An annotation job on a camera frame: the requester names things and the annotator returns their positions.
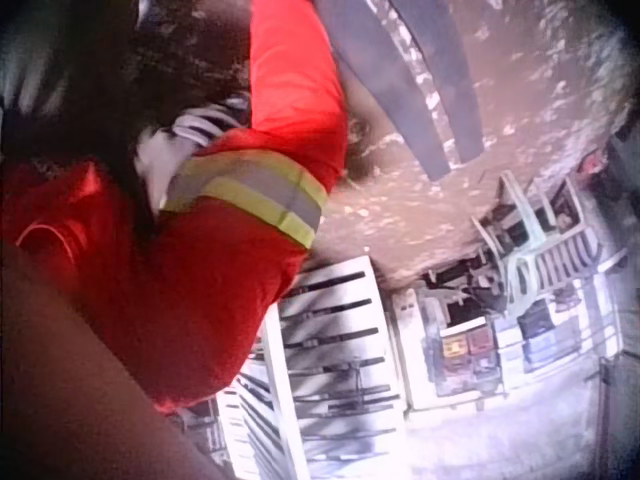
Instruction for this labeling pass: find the person's left hand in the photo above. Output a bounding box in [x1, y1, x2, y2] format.
[135, 98, 250, 212]

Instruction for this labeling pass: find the white slatted rack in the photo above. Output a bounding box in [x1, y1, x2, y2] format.
[215, 254, 414, 480]

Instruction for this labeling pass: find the white plastic chair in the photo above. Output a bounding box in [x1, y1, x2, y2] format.
[469, 168, 629, 314]

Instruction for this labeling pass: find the stack of blue crates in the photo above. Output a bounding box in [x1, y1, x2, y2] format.
[514, 298, 587, 374]

